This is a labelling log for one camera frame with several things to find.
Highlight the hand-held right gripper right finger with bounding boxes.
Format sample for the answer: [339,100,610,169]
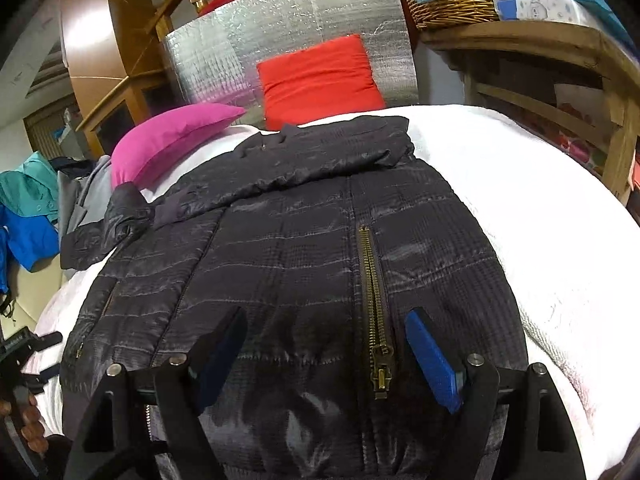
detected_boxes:
[404,307,589,480]

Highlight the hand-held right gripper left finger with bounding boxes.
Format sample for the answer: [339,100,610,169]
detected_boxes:
[65,305,249,480]

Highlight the black puffer jacket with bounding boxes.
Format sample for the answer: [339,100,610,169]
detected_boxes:
[59,115,531,480]

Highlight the person's left hand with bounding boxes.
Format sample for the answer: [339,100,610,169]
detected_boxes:
[15,389,51,457]

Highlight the blue jacket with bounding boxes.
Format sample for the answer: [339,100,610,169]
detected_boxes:
[0,204,61,295]

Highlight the grey garment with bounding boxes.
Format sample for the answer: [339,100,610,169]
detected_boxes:
[56,155,114,234]

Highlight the teal jacket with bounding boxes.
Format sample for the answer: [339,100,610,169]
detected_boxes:
[0,152,62,222]

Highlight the white blanket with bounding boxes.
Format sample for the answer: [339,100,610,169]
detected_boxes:
[30,104,640,480]

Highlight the pink pillow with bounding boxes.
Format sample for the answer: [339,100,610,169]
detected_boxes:
[111,102,247,189]

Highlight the red patterned fabric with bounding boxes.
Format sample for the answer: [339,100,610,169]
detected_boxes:
[554,85,640,177]

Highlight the red pillow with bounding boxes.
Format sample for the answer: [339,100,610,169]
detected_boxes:
[256,34,387,131]

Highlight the wooden shelf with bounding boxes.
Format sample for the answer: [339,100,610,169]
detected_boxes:
[419,21,640,202]

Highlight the white printed packet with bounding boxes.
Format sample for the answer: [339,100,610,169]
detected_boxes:
[495,0,603,27]

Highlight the wooden chair frame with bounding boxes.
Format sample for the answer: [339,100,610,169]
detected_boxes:
[59,0,212,157]

